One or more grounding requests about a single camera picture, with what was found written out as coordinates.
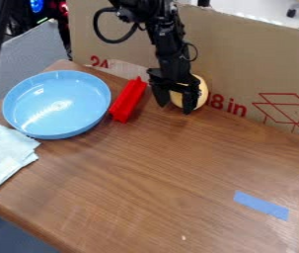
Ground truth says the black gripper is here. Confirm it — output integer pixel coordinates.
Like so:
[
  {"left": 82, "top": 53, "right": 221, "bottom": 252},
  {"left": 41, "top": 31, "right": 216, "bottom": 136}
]
[{"left": 145, "top": 13, "right": 200, "bottom": 115}]

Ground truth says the yellow ball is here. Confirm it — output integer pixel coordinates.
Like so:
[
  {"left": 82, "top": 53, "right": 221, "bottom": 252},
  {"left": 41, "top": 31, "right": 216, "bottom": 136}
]
[{"left": 169, "top": 74, "right": 208, "bottom": 109}]

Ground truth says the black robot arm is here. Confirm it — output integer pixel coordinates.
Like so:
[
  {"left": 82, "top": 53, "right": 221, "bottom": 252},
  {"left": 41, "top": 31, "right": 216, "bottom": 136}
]
[{"left": 92, "top": 0, "right": 200, "bottom": 115}]

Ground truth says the red rectangular block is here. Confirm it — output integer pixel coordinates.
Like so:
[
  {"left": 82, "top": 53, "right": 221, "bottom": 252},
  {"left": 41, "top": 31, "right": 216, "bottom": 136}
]
[{"left": 109, "top": 77, "right": 148, "bottom": 124}]

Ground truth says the blue plate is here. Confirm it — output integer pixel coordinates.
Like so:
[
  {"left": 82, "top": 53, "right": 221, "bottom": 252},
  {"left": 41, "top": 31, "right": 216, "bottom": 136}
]
[{"left": 1, "top": 70, "right": 112, "bottom": 139}]

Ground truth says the grey partition panel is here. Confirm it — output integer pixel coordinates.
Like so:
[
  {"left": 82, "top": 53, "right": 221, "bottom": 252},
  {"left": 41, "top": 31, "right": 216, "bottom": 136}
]
[{"left": 0, "top": 20, "right": 66, "bottom": 100}]

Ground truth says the blue tape strip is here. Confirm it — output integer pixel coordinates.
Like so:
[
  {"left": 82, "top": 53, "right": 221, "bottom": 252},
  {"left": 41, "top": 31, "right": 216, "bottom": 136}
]
[{"left": 233, "top": 191, "right": 290, "bottom": 221}]

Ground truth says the light blue folded cloth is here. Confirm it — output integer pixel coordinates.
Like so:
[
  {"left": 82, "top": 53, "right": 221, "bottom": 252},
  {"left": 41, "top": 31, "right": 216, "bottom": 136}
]
[{"left": 0, "top": 125, "right": 40, "bottom": 186}]

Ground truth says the black computer with lights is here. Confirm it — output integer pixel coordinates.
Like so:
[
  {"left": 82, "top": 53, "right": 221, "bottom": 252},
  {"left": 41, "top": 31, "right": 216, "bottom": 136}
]
[{"left": 5, "top": 0, "right": 72, "bottom": 58}]

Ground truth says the cardboard box wall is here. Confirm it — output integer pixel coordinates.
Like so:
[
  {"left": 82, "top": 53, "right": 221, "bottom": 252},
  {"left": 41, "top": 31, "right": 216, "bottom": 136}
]
[{"left": 66, "top": 0, "right": 299, "bottom": 134}]

